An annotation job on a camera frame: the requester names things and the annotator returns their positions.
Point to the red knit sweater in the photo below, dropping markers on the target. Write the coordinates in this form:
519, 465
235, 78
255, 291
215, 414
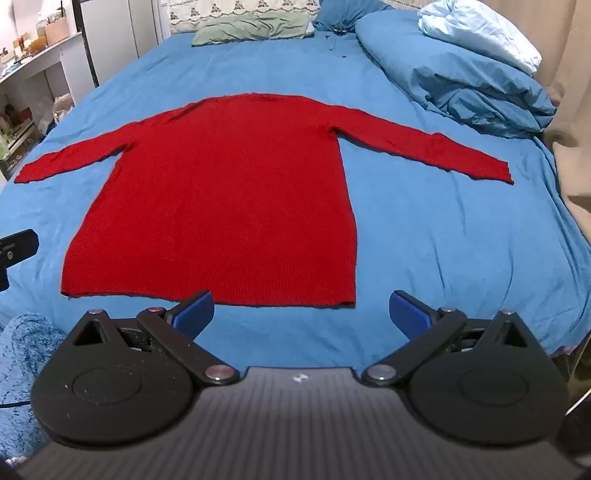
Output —
221, 203

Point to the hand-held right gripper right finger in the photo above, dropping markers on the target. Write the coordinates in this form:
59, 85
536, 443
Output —
407, 315

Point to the black pole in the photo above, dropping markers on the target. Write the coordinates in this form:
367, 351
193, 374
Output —
87, 41

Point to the light blue pillow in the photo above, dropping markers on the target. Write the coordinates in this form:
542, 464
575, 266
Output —
480, 27

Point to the blue fuzzy blanket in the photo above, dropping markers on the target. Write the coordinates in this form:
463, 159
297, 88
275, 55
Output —
23, 360

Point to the green pillow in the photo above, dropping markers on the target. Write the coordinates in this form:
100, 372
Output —
249, 27

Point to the white desk with shelves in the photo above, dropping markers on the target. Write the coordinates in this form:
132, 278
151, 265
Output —
32, 92

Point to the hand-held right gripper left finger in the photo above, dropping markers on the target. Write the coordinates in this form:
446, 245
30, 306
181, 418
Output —
197, 314

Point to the white wardrobe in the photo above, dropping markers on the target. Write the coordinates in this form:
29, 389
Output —
124, 25

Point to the white lace cushion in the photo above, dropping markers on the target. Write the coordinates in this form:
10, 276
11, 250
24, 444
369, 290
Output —
231, 8

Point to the blue duvet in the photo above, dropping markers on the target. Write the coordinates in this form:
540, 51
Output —
452, 74

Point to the wicker basket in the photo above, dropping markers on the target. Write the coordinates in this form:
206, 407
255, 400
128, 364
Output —
57, 28

